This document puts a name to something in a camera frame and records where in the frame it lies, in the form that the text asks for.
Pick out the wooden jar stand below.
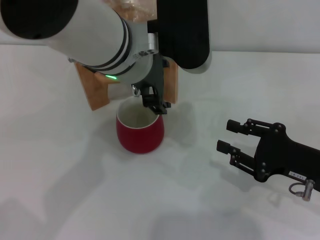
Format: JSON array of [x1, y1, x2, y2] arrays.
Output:
[[73, 58, 180, 112]]

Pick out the right gripper cable with plug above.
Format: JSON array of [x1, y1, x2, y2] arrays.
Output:
[[287, 179, 315, 202]]

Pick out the red ceramic cup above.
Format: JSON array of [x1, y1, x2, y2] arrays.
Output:
[[115, 96, 166, 154]]

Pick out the clear glass water jar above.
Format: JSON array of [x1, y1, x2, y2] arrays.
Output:
[[102, 0, 158, 23]]

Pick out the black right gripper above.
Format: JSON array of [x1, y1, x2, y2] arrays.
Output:
[[216, 118, 320, 192]]

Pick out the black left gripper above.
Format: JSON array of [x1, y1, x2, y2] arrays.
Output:
[[134, 55, 172, 116]]

